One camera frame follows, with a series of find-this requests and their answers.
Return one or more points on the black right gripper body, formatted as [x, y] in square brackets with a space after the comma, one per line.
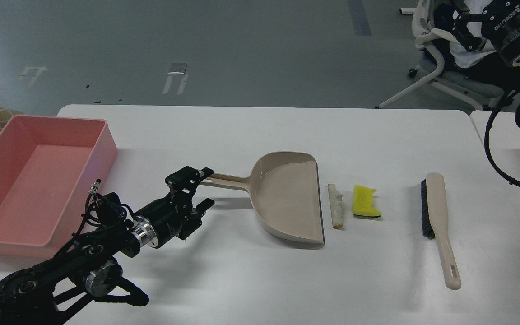
[501, 26]

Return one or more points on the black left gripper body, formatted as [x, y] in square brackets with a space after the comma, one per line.
[165, 218]

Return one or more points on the beige plastic dustpan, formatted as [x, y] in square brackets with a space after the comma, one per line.
[285, 194]

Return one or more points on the white office chair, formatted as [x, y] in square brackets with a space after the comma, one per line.
[431, 29]

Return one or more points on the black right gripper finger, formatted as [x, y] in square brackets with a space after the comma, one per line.
[460, 31]

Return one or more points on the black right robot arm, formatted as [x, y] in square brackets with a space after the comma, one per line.
[460, 7]

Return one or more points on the seated person white shirt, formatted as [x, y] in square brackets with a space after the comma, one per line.
[484, 65]

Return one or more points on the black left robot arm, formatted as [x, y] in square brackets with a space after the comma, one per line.
[85, 269]

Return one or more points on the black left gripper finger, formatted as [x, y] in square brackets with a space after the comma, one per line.
[200, 210]
[187, 179]

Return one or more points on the beige hand brush black bristles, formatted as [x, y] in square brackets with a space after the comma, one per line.
[435, 225]

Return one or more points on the pink plastic bin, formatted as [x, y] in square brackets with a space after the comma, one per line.
[47, 165]

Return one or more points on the yellow sponge piece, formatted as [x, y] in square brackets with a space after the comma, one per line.
[363, 202]

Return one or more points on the bread slice scrap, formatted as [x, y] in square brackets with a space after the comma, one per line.
[336, 209]

